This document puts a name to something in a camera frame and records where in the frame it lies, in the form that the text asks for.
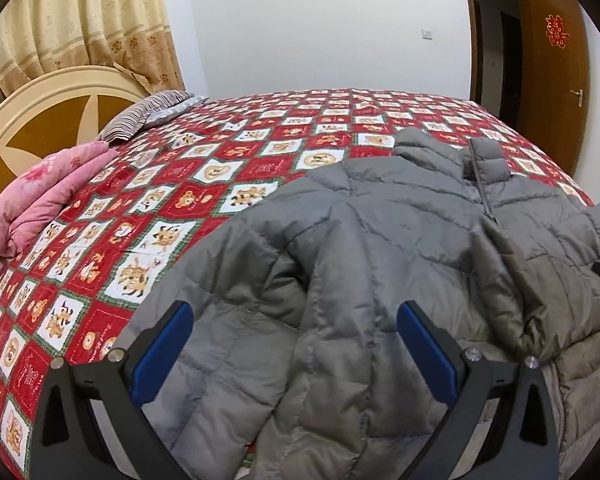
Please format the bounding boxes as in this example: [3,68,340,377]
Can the brown wooden door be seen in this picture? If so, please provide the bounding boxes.
[517,0,590,174]

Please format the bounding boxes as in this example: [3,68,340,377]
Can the grey puffer jacket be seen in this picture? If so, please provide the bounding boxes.
[118,128,600,479]

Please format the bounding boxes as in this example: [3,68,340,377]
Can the striped pillow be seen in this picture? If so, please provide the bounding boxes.
[97,90,208,144]

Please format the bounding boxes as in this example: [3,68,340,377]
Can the beige patterned curtain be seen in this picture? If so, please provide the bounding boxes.
[0,0,184,96]

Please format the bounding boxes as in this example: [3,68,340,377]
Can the red patchwork bear bedspread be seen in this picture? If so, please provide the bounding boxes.
[0,89,583,478]

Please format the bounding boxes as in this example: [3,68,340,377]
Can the pink folded blanket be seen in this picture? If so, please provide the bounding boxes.
[0,141,118,258]

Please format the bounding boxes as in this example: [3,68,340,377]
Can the cream wooden headboard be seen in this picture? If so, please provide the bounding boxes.
[0,65,148,194]

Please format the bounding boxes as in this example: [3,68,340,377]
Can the silver door handle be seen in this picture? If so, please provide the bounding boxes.
[569,88,584,108]

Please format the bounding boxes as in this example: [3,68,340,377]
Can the red double-happiness door sticker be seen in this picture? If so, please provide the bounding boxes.
[545,14,570,49]

